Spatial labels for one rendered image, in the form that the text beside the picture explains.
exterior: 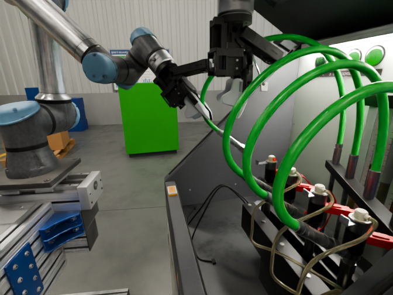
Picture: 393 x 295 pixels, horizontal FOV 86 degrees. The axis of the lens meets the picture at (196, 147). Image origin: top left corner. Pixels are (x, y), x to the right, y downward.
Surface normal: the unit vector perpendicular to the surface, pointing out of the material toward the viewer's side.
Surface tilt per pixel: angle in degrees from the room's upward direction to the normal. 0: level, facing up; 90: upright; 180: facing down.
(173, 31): 90
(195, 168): 90
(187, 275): 0
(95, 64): 90
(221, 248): 0
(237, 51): 90
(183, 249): 0
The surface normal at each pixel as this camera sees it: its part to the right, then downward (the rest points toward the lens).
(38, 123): 0.98, 0.04
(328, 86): -0.98, 0.08
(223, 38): 0.22, 0.29
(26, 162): 0.44, -0.04
